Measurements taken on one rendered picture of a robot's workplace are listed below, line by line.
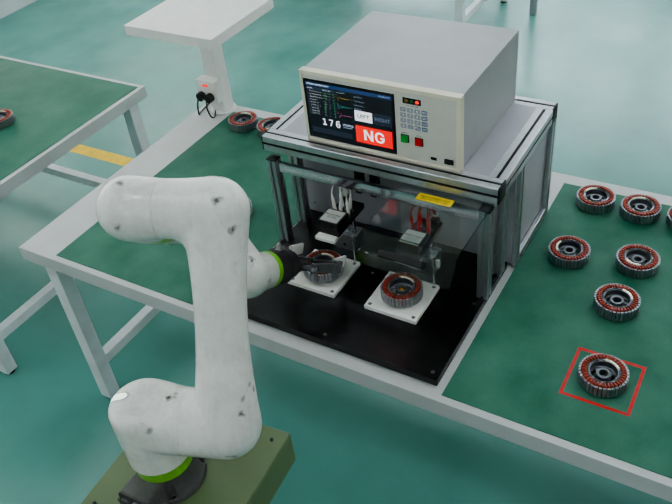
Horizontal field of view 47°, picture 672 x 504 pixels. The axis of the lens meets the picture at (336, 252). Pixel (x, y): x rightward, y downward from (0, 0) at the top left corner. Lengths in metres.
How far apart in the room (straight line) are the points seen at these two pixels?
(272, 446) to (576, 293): 0.91
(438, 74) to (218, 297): 0.83
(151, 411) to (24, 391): 1.79
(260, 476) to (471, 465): 1.15
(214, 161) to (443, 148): 1.10
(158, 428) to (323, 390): 1.45
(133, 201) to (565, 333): 1.13
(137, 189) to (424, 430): 1.62
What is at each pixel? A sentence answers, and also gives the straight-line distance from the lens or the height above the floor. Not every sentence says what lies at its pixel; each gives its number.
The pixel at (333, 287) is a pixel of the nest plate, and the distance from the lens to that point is 2.08.
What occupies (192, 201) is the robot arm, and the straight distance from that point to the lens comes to 1.34.
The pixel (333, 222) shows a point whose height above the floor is 0.92.
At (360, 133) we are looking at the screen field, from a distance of 1.96.
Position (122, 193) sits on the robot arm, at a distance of 1.40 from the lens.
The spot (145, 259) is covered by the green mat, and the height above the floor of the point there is 0.75.
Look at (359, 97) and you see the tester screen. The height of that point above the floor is 1.27.
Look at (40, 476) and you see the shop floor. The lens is 2.94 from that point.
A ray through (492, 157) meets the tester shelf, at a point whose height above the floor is 1.11.
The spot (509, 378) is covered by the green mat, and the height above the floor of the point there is 0.75.
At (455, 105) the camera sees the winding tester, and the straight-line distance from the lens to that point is 1.80.
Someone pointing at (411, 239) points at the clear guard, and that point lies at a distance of 1.77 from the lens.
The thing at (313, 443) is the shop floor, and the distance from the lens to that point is 2.73.
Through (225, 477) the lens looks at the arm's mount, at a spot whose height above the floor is 0.84.
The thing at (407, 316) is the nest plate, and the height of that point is 0.78.
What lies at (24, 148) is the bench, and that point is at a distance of 3.16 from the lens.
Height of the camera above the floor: 2.17
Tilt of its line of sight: 39 degrees down
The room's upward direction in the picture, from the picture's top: 7 degrees counter-clockwise
